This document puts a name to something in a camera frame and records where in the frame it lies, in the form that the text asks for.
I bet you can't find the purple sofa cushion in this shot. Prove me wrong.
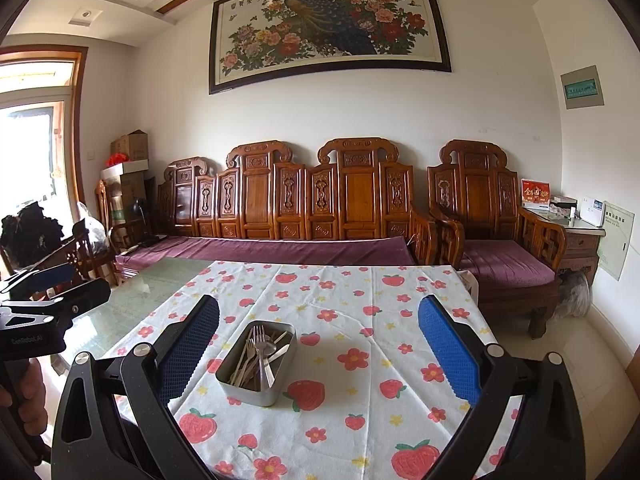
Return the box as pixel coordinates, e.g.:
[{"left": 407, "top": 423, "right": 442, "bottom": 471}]
[{"left": 115, "top": 235, "right": 418, "bottom": 273}]

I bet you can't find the wooden framed balcony door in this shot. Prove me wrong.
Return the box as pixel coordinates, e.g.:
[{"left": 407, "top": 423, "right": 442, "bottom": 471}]
[{"left": 0, "top": 45, "right": 90, "bottom": 221}]

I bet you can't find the carved wooden sofa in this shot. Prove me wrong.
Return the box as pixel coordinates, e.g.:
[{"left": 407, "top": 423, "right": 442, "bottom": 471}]
[{"left": 156, "top": 139, "right": 438, "bottom": 266}]

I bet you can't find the white wall cabinet door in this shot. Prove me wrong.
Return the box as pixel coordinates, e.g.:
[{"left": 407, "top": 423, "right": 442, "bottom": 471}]
[{"left": 597, "top": 201, "right": 635, "bottom": 281}]

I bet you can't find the wooden dining chair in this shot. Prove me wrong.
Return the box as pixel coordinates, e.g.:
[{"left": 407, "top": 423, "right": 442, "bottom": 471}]
[
  {"left": 30, "top": 220, "right": 121, "bottom": 291},
  {"left": 94, "top": 179, "right": 146, "bottom": 256}
]

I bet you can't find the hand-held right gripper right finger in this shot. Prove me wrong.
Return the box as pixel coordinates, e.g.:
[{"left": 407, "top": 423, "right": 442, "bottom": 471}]
[{"left": 417, "top": 295, "right": 586, "bottom": 480}]

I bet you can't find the rectangular metal tin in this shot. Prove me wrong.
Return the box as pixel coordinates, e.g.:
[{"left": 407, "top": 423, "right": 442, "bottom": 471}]
[{"left": 215, "top": 320, "right": 297, "bottom": 407}]

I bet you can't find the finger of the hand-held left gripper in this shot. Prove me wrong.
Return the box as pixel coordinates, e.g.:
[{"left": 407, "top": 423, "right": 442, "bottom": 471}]
[
  {"left": 0, "top": 262, "right": 76, "bottom": 300},
  {"left": 31, "top": 277, "right": 112, "bottom": 320}
]

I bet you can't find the person's left hand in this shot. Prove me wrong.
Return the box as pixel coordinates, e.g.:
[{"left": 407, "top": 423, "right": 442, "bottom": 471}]
[{"left": 0, "top": 360, "right": 47, "bottom": 438}]

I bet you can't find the carved wooden armchair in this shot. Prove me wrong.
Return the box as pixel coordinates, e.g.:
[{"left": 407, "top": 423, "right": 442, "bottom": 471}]
[{"left": 426, "top": 139, "right": 568, "bottom": 338}]

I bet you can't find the black cloth pile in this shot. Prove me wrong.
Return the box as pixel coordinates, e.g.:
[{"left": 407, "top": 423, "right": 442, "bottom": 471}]
[{"left": 0, "top": 201, "right": 63, "bottom": 281}]

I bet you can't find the tall cardboard box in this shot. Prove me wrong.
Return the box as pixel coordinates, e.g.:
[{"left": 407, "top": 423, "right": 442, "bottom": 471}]
[{"left": 102, "top": 175, "right": 147, "bottom": 226}]

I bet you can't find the strawberry printed tablecloth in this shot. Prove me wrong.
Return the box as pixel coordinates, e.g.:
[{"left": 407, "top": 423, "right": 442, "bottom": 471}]
[{"left": 102, "top": 260, "right": 521, "bottom": 480}]

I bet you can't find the flat white box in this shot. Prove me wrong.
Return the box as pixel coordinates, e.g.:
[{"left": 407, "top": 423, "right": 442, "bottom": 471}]
[{"left": 100, "top": 159, "right": 150, "bottom": 183}]

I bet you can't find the white router box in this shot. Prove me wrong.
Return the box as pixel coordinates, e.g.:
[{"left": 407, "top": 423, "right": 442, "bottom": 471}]
[{"left": 580, "top": 197, "right": 607, "bottom": 228}]

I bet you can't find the wooden side table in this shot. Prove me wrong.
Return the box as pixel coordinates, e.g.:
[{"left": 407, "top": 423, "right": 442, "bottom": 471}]
[{"left": 520, "top": 205, "right": 606, "bottom": 301}]

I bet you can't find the framed peacock painting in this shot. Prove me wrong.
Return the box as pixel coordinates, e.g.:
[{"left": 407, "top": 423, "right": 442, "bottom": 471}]
[{"left": 208, "top": 0, "right": 452, "bottom": 96}]

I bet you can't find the brown cardboard box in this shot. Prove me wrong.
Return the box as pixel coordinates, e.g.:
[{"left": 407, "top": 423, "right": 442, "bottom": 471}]
[{"left": 110, "top": 130, "right": 149, "bottom": 162}]

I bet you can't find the light wooden chopstick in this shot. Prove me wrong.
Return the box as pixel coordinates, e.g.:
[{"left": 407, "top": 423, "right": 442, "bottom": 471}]
[{"left": 230, "top": 327, "right": 255, "bottom": 386}]

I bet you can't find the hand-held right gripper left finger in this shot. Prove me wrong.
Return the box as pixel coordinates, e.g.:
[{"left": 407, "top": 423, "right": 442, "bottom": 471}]
[{"left": 51, "top": 294, "right": 221, "bottom": 480}]

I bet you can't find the metal fork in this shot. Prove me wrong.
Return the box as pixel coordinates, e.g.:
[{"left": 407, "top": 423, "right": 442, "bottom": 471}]
[{"left": 251, "top": 325, "right": 275, "bottom": 390}]

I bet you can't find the black desk lamp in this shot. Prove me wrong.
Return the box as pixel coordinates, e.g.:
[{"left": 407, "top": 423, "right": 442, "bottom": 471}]
[{"left": 131, "top": 199, "right": 151, "bottom": 246}]

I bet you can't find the red desk calendar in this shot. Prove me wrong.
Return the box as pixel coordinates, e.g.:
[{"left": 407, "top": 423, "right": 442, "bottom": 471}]
[{"left": 521, "top": 178, "right": 552, "bottom": 210}]

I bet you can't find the clear plastic bag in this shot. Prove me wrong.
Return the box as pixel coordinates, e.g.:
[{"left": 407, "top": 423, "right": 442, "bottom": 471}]
[{"left": 75, "top": 202, "right": 108, "bottom": 256}]

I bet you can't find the grey plastic bag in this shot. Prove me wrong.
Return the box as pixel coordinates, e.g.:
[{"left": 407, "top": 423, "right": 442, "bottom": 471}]
[{"left": 552, "top": 270, "right": 592, "bottom": 321}]

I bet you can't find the purple armchair cushion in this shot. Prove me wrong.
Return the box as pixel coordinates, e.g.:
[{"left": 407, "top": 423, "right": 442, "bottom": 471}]
[{"left": 460, "top": 239, "right": 556, "bottom": 288}]

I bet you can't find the grey wall electrical panel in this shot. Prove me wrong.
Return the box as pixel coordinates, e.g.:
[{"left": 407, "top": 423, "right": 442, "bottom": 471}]
[{"left": 560, "top": 64, "right": 604, "bottom": 110}]

